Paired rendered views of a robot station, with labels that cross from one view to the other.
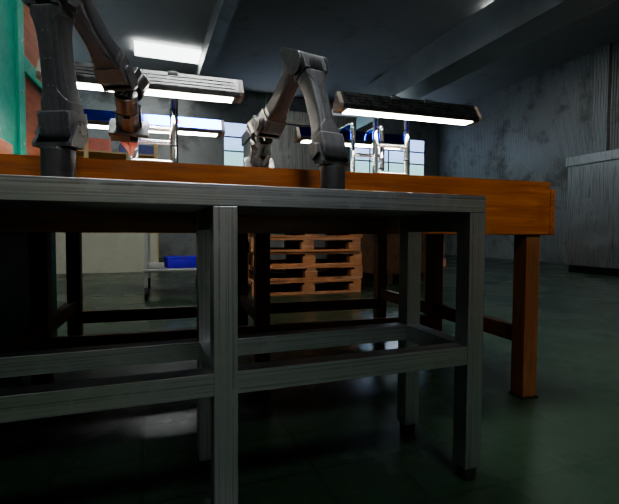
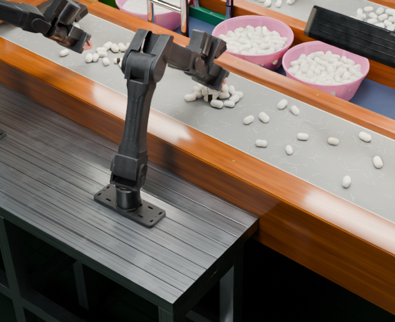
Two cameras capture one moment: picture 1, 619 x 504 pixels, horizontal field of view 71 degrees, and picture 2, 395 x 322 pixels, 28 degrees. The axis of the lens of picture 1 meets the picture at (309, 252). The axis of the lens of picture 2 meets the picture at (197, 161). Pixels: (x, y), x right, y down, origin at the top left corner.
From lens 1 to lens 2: 214 cm
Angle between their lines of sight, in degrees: 64
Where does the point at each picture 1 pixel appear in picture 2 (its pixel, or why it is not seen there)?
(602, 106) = not seen: outside the picture
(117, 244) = not seen: outside the picture
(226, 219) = not seen: outside the picture
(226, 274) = (4, 248)
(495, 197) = (384, 270)
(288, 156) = not seen: outside the picture
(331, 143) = (120, 168)
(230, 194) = not seen: outside the picture
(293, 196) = (30, 228)
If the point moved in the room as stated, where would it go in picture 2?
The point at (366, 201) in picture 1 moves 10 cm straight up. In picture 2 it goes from (74, 254) to (70, 225)
